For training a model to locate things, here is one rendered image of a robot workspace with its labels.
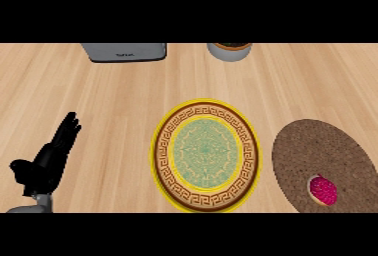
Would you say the grey plant pot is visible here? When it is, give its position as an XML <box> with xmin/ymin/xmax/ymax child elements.
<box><xmin>205</xmin><ymin>42</ymin><xmax>254</xmax><ymax>63</ymax></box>

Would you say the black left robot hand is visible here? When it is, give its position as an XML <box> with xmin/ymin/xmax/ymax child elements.
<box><xmin>9</xmin><ymin>111</ymin><xmax>84</xmax><ymax>198</ymax></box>

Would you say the grey boxy appliance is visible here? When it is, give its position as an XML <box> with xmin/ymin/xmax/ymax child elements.
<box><xmin>80</xmin><ymin>42</ymin><xmax>168</xmax><ymax>64</ymax></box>

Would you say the purple sweet potato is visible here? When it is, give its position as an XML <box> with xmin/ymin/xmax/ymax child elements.
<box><xmin>307</xmin><ymin>173</ymin><xmax>340</xmax><ymax>207</ymax></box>

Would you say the brown round woven placemat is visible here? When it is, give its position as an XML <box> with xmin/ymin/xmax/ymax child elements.
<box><xmin>270</xmin><ymin>118</ymin><xmax>378</xmax><ymax>214</ymax></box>

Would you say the yellow patterned round plate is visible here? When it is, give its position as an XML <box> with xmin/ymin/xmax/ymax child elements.
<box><xmin>149</xmin><ymin>97</ymin><xmax>264</xmax><ymax>214</ymax></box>

